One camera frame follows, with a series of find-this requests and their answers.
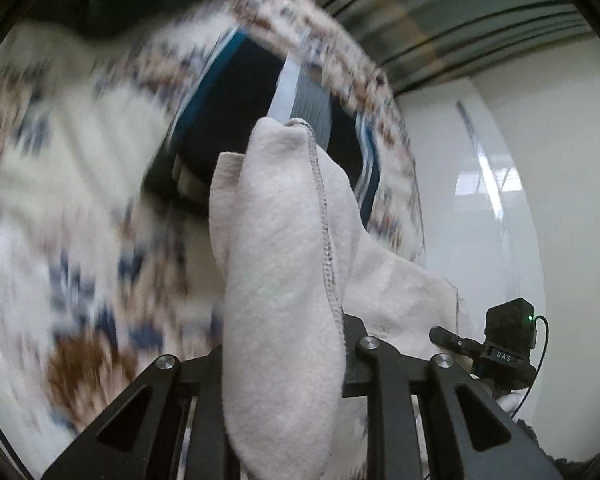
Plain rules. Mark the floral fleece bed blanket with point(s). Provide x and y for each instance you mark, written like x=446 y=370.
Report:
x=97 y=278

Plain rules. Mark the black striped folded clothes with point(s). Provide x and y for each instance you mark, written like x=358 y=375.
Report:
x=242 y=83

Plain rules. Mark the beige small garment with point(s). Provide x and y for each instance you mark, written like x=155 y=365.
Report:
x=288 y=239

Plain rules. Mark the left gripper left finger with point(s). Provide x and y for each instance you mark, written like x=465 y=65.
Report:
x=172 y=407

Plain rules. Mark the teal striped right curtain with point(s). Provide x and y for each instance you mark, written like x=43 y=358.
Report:
x=422 y=42

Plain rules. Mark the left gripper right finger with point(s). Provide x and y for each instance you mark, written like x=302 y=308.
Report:
x=430 y=419

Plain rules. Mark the white gloved right hand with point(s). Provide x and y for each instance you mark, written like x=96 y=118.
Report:
x=510 y=402

